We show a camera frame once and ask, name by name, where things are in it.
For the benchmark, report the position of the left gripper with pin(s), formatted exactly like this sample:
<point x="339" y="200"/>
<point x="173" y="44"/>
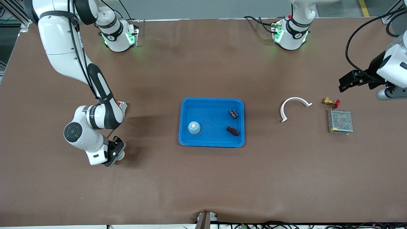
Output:
<point x="371" y="76"/>

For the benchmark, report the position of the aluminium frame post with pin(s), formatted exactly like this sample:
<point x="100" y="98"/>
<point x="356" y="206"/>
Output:
<point x="14" y="14"/>
<point x="388" y="17"/>

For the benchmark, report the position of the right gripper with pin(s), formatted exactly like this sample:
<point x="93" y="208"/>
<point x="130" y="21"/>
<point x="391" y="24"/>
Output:
<point x="111" y="147"/>

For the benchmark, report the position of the white curved pipe clamp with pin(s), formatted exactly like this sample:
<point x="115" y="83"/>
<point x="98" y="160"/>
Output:
<point x="282" y="111"/>

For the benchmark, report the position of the perforated metal power supply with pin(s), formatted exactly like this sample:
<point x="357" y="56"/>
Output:
<point x="340" y="121"/>

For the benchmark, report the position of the grey metal clamp bracket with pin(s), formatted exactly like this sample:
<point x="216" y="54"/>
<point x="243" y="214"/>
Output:
<point x="203" y="221"/>

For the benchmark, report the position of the white red circuit breaker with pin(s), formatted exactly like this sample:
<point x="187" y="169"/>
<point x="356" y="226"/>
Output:
<point x="124" y="106"/>

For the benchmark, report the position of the blue dome bell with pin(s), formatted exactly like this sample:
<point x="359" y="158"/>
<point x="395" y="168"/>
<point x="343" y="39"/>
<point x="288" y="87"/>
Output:
<point x="194" y="127"/>
<point x="120" y="156"/>

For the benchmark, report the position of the blue plastic tray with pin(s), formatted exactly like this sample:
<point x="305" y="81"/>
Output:
<point x="211" y="140"/>

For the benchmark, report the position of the brown table mat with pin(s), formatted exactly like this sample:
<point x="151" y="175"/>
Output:
<point x="203" y="184"/>

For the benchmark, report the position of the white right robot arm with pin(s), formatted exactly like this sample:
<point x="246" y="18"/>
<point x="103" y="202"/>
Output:
<point x="60" y="38"/>

